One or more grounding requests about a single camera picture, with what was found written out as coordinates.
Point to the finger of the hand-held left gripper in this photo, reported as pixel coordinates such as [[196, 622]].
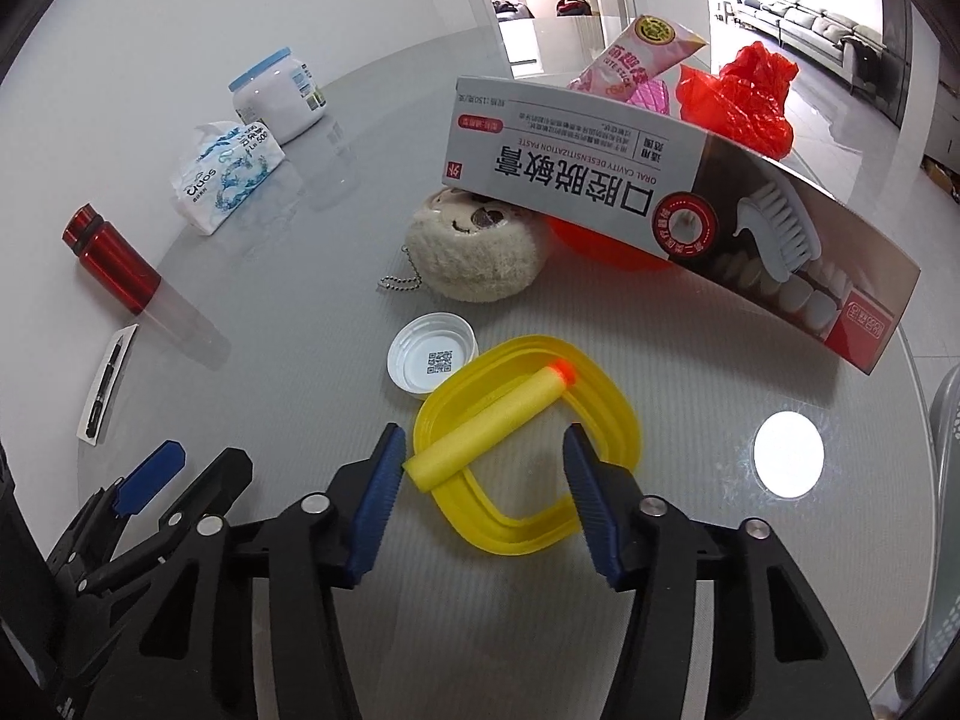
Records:
[[214, 484], [150, 472]]

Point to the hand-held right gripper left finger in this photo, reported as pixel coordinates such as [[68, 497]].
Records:
[[373, 499]]

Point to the yellow plastic lid frame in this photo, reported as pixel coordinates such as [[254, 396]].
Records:
[[495, 360]]

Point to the black pen on white card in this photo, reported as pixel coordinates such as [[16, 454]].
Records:
[[105, 382]]

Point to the dark red bag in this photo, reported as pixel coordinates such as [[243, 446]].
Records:
[[574, 5]]

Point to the white blue tissue pack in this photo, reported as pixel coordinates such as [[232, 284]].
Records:
[[225, 172]]

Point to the white plastic bottle cap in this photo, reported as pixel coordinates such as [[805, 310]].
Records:
[[420, 349]]

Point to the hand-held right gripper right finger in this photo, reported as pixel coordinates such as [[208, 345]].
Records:
[[594, 514]]

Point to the pink snack packet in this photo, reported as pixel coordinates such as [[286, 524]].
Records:
[[637, 52]]

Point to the red plastic bowl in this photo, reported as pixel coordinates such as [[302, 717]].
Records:
[[592, 240]]

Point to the yellow foam dart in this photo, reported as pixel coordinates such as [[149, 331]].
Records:
[[480, 427]]

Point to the grey sofa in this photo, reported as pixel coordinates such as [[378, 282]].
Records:
[[810, 19]]

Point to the grey toothpaste box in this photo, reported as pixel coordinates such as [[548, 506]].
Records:
[[600, 165]]

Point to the grey plastic basket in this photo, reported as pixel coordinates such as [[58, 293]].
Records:
[[941, 465]]

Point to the red plastic bag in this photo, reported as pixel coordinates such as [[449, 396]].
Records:
[[739, 90]]

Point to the white jar with blue lid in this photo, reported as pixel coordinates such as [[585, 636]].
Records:
[[274, 97]]

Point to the red metal bottle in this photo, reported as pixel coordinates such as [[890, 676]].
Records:
[[112, 259]]

